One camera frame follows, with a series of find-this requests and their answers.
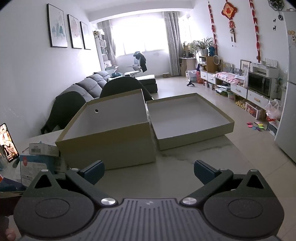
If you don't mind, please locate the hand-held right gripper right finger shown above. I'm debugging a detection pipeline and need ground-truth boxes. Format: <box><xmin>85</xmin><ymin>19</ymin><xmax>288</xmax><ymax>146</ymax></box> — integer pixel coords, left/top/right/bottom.
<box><xmin>180</xmin><ymin>159</ymin><xmax>273</xmax><ymax>207</ymax></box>

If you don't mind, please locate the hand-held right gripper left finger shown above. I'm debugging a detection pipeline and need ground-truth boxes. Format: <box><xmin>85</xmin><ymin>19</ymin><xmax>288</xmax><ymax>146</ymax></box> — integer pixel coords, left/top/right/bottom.
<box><xmin>25</xmin><ymin>159</ymin><xmax>118</xmax><ymax>207</ymax></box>

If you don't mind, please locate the brown cardboard box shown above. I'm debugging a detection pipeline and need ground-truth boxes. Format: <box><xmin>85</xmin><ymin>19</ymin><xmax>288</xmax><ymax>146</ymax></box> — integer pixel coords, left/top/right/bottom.
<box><xmin>55</xmin><ymin>89</ymin><xmax>157</xmax><ymax>170</ymax></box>

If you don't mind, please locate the blue white box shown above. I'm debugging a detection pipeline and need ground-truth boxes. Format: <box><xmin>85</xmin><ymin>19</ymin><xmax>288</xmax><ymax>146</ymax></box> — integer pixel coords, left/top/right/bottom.
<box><xmin>20</xmin><ymin>153</ymin><xmax>68</xmax><ymax>186</ymax></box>

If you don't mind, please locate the brown cardboard box lid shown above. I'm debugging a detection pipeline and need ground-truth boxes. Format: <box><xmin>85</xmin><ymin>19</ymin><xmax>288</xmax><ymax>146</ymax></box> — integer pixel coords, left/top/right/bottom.
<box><xmin>146</xmin><ymin>93</ymin><xmax>235</xmax><ymax>151</ymax></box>

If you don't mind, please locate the white marble desktop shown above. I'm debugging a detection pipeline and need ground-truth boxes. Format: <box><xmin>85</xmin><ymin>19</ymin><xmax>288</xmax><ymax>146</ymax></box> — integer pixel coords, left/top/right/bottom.
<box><xmin>9</xmin><ymin>133</ymin><xmax>296</xmax><ymax>234</ymax></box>

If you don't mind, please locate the colourful floor toy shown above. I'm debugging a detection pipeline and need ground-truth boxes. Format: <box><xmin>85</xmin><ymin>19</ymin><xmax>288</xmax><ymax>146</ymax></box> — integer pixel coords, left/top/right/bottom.
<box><xmin>246</xmin><ymin>121</ymin><xmax>264</xmax><ymax>132</ymax></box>

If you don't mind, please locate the black dining chair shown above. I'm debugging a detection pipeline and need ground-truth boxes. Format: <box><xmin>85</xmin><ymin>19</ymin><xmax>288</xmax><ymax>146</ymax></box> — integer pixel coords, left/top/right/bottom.
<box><xmin>99</xmin><ymin>76</ymin><xmax>154</xmax><ymax>102</ymax></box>
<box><xmin>40</xmin><ymin>91</ymin><xmax>88</xmax><ymax>135</ymax></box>

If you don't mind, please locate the white low cabinet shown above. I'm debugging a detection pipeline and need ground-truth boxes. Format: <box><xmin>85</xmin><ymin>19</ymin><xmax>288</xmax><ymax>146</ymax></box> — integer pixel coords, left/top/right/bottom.
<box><xmin>199</xmin><ymin>70</ymin><xmax>271</xmax><ymax>110</ymax></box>

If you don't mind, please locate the grey sofa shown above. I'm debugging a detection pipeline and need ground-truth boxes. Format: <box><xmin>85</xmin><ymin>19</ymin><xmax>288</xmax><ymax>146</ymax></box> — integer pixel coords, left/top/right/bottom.
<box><xmin>55</xmin><ymin>71</ymin><xmax>158</xmax><ymax>109</ymax></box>

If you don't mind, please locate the black smartphone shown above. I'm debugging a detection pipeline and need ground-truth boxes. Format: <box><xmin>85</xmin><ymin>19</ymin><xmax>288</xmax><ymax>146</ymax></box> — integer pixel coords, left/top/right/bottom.
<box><xmin>0</xmin><ymin>123</ymin><xmax>20</xmax><ymax>164</ymax></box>

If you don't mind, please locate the pink plastic bag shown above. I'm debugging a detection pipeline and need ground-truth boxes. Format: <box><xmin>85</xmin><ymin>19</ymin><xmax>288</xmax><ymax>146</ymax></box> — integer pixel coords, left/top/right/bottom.
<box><xmin>265</xmin><ymin>99</ymin><xmax>282</xmax><ymax>122</ymax></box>

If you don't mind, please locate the pink cloth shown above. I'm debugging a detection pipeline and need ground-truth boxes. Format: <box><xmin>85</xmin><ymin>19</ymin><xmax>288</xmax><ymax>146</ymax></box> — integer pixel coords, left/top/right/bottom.
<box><xmin>215</xmin><ymin>71</ymin><xmax>246</xmax><ymax>86</ymax></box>

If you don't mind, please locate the black microwave oven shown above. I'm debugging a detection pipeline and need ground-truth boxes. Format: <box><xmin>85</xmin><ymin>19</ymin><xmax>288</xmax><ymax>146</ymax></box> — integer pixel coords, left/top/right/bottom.
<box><xmin>247</xmin><ymin>71</ymin><xmax>273</xmax><ymax>97</ymax></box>

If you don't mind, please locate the wooden desk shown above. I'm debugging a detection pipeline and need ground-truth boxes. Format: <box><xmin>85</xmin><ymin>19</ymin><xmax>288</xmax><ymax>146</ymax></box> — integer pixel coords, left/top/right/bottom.
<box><xmin>179</xmin><ymin>57</ymin><xmax>197</xmax><ymax>76</ymax></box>

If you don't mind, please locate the wooden cabinet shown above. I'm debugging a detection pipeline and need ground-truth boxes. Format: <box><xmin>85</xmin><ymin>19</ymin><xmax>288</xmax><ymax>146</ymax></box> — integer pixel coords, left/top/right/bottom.
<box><xmin>198</xmin><ymin>56</ymin><xmax>221</xmax><ymax>74</ymax></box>

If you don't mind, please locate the framed photo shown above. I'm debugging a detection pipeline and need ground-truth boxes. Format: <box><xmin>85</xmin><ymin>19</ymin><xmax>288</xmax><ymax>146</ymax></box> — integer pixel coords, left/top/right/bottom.
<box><xmin>240</xmin><ymin>59</ymin><xmax>251</xmax><ymax>76</ymax></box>

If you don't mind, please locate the white office chair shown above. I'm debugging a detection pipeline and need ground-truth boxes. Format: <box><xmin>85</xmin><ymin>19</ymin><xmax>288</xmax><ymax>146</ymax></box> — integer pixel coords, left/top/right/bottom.
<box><xmin>125</xmin><ymin>57</ymin><xmax>146</xmax><ymax>78</ymax></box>

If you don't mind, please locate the white printer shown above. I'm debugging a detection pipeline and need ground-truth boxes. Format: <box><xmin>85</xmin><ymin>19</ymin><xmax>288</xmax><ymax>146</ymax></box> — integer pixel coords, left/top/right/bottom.
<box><xmin>250</xmin><ymin>62</ymin><xmax>280</xmax><ymax>79</ymax></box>

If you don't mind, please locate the dark jacket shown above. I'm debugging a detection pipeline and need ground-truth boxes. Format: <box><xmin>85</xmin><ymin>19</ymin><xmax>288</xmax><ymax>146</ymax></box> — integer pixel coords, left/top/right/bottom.
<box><xmin>133</xmin><ymin>51</ymin><xmax>148</xmax><ymax>73</ymax></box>

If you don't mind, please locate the white refrigerator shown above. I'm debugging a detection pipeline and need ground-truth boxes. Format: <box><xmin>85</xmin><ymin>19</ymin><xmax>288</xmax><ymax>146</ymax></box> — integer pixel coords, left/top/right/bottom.
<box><xmin>274</xmin><ymin>9</ymin><xmax>296</xmax><ymax>164</ymax></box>

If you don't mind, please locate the white bookshelf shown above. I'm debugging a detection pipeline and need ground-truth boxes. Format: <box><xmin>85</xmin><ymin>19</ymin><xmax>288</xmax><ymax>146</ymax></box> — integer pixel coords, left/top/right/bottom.
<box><xmin>94</xmin><ymin>30</ymin><xmax>110</xmax><ymax>70</ymax></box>

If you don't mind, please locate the potted green plant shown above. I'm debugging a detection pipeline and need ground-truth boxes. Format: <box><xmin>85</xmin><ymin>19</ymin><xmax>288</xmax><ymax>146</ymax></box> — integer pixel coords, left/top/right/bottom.
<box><xmin>188</xmin><ymin>37</ymin><xmax>213</xmax><ymax>56</ymax></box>

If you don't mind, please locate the grey curtain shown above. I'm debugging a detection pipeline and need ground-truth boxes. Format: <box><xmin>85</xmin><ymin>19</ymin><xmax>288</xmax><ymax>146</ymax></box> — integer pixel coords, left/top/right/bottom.
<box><xmin>163</xmin><ymin>11</ymin><xmax>182</xmax><ymax>76</ymax></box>
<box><xmin>98</xmin><ymin>20</ymin><xmax>117</xmax><ymax>67</ymax></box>

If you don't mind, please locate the framed pale picture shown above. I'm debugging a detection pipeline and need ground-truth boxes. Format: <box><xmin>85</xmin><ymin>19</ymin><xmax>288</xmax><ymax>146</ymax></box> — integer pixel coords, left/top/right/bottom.
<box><xmin>80</xmin><ymin>21</ymin><xmax>92</xmax><ymax>50</ymax></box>

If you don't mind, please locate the framed pink picture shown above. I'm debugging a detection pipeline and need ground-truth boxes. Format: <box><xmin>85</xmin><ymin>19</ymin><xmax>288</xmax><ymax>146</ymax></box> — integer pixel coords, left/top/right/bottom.
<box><xmin>67</xmin><ymin>14</ymin><xmax>83</xmax><ymax>49</ymax></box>

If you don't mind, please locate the bright window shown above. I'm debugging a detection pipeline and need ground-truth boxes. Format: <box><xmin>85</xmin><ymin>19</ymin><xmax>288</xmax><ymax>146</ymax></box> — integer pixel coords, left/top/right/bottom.
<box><xmin>110</xmin><ymin>14</ymin><xmax>167</xmax><ymax>56</ymax></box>

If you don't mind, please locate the framed blue mountain picture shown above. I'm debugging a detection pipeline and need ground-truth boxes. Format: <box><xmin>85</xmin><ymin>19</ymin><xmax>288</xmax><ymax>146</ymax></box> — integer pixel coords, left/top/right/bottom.
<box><xmin>47</xmin><ymin>3</ymin><xmax>68</xmax><ymax>48</ymax></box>

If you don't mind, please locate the red hanging string decoration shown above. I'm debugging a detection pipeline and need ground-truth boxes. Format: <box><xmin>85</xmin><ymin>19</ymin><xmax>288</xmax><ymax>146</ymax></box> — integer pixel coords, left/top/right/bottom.
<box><xmin>208</xmin><ymin>3</ymin><xmax>218</xmax><ymax>51</ymax></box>
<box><xmin>249</xmin><ymin>0</ymin><xmax>262</xmax><ymax>62</ymax></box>

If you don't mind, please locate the red knot wall ornament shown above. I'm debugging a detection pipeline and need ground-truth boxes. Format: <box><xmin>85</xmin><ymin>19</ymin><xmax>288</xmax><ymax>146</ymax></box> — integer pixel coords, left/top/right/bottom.
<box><xmin>221</xmin><ymin>1</ymin><xmax>238</xmax><ymax>43</ymax></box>

